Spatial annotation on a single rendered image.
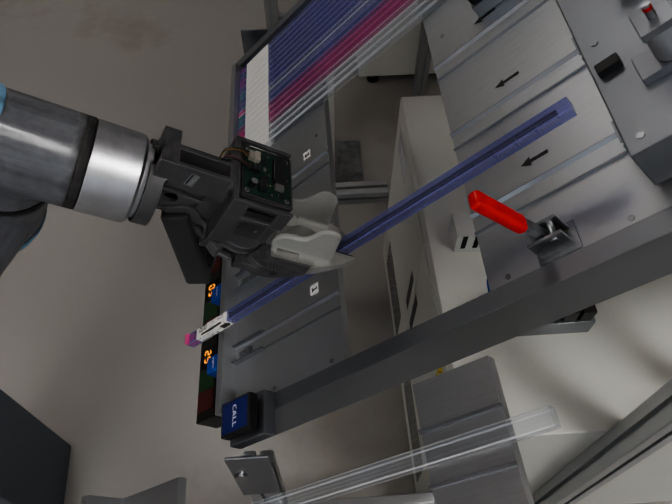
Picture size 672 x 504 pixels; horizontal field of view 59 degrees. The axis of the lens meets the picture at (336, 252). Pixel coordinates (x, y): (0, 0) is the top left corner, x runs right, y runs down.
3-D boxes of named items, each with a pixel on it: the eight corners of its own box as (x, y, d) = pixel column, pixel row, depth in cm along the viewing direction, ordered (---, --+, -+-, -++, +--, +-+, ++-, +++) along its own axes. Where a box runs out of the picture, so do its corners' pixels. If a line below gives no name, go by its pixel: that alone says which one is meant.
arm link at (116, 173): (67, 228, 47) (84, 153, 52) (125, 242, 49) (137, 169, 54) (88, 170, 42) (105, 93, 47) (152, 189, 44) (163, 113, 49)
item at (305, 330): (250, 420, 74) (229, 415, 72) (255, 75, 112) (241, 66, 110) (361, 370, 64) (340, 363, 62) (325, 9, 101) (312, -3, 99)
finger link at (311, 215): (376, 219, 57) (290, 196, 52) (344, 251, 61) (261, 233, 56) (371, 194, 58) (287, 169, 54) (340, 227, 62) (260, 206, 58)
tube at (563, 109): (194, 347, 73) (186, 345, 72) (195, 337, 74) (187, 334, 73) (577, 115, 45) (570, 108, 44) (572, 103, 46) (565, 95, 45)
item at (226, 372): (260, 426, 77) (213, 415, 72) (261, 87, 114) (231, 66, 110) (266, 423, 76) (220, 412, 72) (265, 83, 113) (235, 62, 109)
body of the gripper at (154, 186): (300, 222, 49) (154, 178, 43) (256, 273, 54) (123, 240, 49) (298, 154, 53) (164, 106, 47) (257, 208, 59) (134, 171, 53)
